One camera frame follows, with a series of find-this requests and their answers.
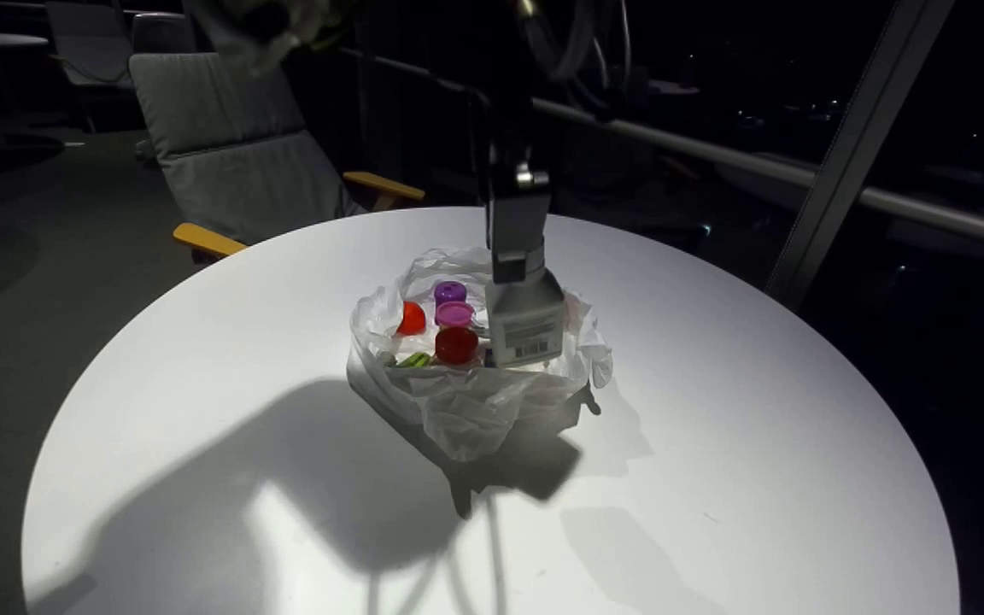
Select metal window railing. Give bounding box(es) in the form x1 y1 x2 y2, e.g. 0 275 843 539
528 96 984 241

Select green object in bag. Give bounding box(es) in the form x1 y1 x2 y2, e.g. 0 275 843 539
396 353 435 368

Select white plastic bag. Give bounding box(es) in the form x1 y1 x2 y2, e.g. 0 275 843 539
349 251 612 465

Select grey armchair wooden arms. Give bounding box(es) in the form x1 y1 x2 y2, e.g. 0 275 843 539
127 48 425 263

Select red lid spice jar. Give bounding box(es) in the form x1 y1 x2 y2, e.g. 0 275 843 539
435 328 479 365

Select red round object in bag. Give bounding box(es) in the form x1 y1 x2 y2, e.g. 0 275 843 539
396 302 425 334

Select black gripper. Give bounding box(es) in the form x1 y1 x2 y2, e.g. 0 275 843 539
486 162 551 283

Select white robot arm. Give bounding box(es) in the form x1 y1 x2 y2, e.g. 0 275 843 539
472 0 632 286

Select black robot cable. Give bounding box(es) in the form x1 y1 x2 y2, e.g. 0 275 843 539
519 0 638 117

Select white square plastic bottle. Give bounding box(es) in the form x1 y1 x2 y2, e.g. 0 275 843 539
487 275 567 365

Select purple lid play-doh can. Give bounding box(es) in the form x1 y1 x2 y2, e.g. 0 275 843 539
435 302 473 328
435 279 469 306

